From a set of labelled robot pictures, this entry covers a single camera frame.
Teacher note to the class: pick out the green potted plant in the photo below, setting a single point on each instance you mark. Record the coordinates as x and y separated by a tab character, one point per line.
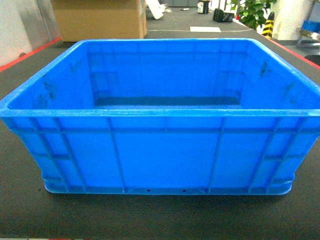
252	13

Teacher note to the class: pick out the yellow black striped bollard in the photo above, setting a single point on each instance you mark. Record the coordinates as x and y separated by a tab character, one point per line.
267	31

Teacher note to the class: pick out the large blue plastic crate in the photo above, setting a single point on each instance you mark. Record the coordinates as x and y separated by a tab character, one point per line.
221	116

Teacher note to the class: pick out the large brown cardboard box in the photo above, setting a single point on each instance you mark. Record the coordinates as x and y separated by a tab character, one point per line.
79	20

